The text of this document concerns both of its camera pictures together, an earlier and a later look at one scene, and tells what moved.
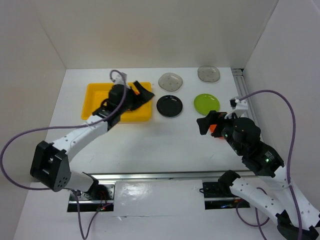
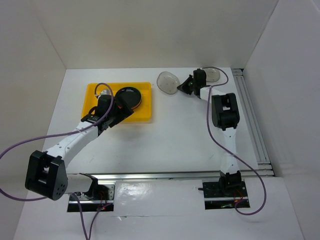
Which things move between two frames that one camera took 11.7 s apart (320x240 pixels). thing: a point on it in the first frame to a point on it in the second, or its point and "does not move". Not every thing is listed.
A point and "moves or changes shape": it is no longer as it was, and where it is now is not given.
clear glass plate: [208, 73] does not move
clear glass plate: [170, 81] moves or changes shape
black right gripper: [213, 117] to [184, 87]
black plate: [169, 105] moves or changes shape
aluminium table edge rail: [169, 175] does not move
